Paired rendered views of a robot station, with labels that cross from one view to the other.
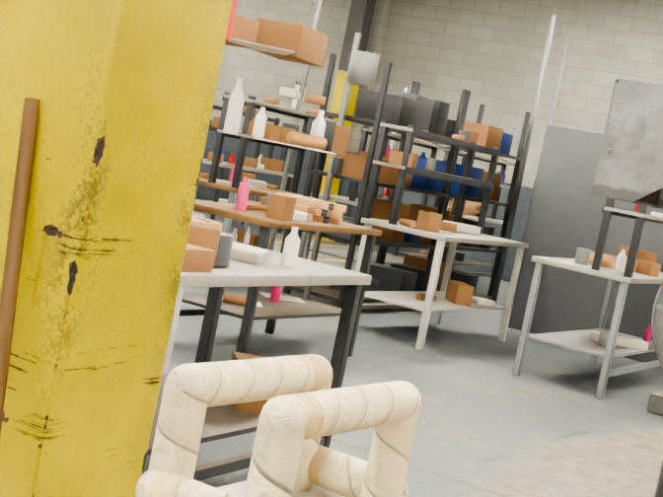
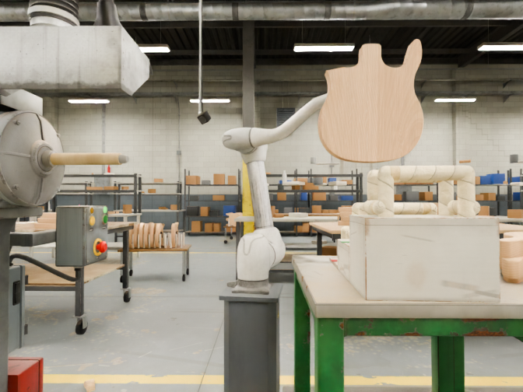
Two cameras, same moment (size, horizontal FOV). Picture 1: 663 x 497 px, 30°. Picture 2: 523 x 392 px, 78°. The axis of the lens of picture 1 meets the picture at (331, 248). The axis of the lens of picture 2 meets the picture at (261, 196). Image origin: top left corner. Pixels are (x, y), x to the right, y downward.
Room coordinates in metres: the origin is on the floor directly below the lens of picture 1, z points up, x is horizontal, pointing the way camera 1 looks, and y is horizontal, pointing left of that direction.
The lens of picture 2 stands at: (1.56, 0.48, 1.13)
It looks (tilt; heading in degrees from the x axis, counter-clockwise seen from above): 1 degrees up; 242
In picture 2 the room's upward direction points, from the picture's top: straight up
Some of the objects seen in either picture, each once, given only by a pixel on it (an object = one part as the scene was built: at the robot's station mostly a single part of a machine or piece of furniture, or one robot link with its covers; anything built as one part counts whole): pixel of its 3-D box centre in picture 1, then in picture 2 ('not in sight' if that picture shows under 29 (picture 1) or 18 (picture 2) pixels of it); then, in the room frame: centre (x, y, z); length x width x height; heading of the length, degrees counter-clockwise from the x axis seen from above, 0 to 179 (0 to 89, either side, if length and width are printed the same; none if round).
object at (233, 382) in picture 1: (255, 380); (425, 173); (0.92, 0.04, 1.20); 0.20 x 0.03 x 0.03; 149
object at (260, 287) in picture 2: not in sight; (249, 283); (0.85, -0.98, 0.73); 0.22 x 0.18 x 0.06; 144
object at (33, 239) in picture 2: not in sight; (47, 236); (1.68, -0.78, 1.02); 0.19 x 0.04 x 0.04; 61
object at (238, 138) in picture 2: not in sight; (239, 139); (0.86, -1.08, 1.46); 0.18 x 0.14 x 0.13; 128
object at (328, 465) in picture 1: (344, 474); (374, 207); (0.98, -0.05, 1.12); 0.11 x 0.03 x 0.03; 60
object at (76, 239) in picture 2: not in sight; (59, 243); (1.65, -0.83, 0.99); 0.24 x 0.21 x 0.26; 151
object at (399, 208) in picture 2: not in sight; (398, 208); (0.84, -0.10, 1.12); 0.20 x 0.03 x 0.03; 149
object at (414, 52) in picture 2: not in sight; (408, 56); (0.60, -0.25, 1.63); 0.07 x 0.04 x 0.10; 150
